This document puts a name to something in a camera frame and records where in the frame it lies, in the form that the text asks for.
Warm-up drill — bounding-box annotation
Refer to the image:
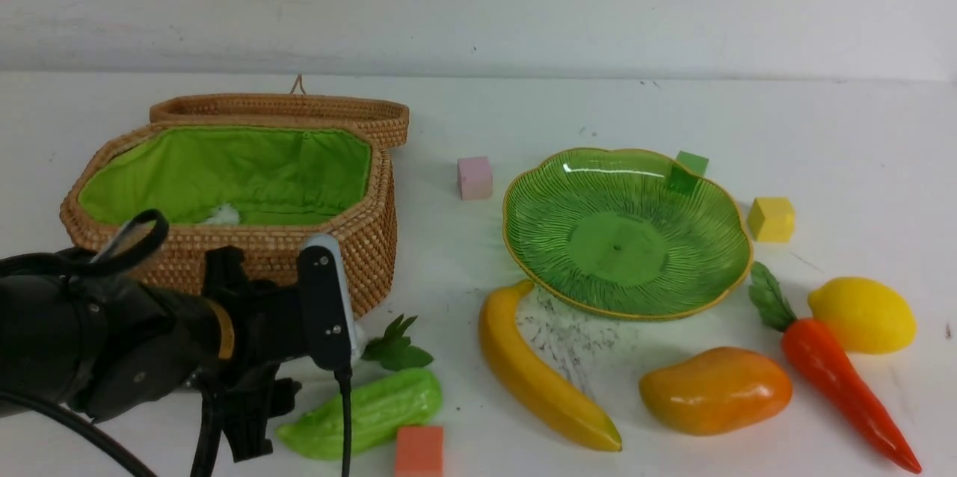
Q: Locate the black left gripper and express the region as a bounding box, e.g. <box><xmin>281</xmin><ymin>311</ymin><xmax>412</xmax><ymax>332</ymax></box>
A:
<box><xmin>196</xmin><ymin>246</ymin><xmax>304</xmax><ymax>463</ymax></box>

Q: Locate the white radish with leaves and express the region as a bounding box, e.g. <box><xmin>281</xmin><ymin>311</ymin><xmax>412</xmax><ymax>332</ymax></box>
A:
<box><xmin>360</xmin><ymin>315</ymin><xmax>434</xmax><ymax>372</ymax></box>

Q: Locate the green bitter gourd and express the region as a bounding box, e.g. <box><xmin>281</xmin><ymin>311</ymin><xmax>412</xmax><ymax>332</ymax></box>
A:
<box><xmin>276</xmin><ymin>369</ymin><xmax>443</xmax><ymax>461</ymax></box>

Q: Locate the yellow banana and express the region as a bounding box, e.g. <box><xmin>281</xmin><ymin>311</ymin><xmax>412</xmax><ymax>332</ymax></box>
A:
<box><xmin>476</xmin><ymin>279</ymin><xmax>623</xmax><ymax>452</ymax></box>

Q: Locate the orange yellow mango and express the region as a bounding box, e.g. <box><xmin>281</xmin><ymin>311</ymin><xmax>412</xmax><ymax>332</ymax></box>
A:
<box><xmin>638</xmin><ymin>345</ymin><xmax>793</xmax><ymax>437</ymax></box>

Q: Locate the orange carrot with leaves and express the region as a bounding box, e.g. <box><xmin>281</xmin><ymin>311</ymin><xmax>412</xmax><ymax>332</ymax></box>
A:
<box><xmin>748</xmin><ymin>260</ymin><xmax>923</xmax><ymax>475</ymax></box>

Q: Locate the yellow lemon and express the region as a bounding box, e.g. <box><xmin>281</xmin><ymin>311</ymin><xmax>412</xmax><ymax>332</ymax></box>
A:
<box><xmin>807</xmin><ymin>277</ymin><xmax>918</xmax><ymax>355</ymax></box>

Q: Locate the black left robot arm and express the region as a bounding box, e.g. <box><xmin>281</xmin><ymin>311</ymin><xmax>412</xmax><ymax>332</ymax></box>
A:
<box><xmin>1</xmin><ymin>247</ymin><xmax>307</xmax><ymax>476</ymax></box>

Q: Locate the orange foam cube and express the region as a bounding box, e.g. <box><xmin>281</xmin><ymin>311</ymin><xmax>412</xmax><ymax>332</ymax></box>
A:
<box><xmin>394</xmin><ymin>425</ymin><xmax>445</xmax><ymax>477</ymax></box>

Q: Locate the woven wicker basket green lining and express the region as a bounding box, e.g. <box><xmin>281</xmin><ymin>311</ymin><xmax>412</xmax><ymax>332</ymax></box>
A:
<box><xmin>60</xmin><ymin>120</ymin><xmax>399</xmax><ymax>319</ymax></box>

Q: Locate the pink foam cube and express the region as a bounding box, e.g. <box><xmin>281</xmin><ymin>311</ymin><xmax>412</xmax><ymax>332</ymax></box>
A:
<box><xmin>458</xmin><ymin>156</ymin><xmax>493</xmax><ymax>201</ymax></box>

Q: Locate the green glass leaf plate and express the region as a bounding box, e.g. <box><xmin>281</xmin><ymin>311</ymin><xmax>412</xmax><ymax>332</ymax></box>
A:
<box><xmin>502</xmin><ymin>147</ymin><xmax>754</xmax><ymax>321</ymax></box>

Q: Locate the green foam cube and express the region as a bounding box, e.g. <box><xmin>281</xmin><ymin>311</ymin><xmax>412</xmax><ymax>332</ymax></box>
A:
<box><xmin>665</xmin><ymin>151</ymin><xmax>709</xmax><ymax>197</ymax></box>

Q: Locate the yellow foam cube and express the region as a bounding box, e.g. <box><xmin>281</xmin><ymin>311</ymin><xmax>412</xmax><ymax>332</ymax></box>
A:
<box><xmin>746</xmin><ymin>197</ymin><xmax>796</xmax><ymax>243</ymax></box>

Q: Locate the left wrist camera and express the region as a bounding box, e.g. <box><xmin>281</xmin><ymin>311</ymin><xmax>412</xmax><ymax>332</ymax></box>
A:
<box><xmin>297</xmin><ymin>234</ymin><xmax>358</xmax><ymax>378</ymax></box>

